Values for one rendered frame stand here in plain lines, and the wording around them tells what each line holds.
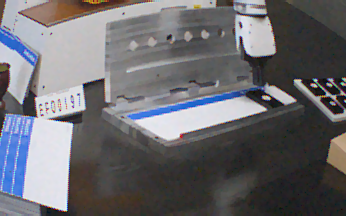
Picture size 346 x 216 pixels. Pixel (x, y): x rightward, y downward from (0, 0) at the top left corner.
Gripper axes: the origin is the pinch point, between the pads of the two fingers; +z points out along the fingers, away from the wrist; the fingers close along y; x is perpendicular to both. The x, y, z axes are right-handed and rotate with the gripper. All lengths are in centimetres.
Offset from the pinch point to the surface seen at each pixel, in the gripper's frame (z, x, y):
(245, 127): 8.2, -6.2, -11.0
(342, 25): 15, 130, 214
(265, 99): 5.5, 0.2, 2.2
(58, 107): 2.3, 17.1, -42.7
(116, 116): 4.7, 9.0, -31.4
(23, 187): 4, -25, -84
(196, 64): -1.8, 11.1, -8.7
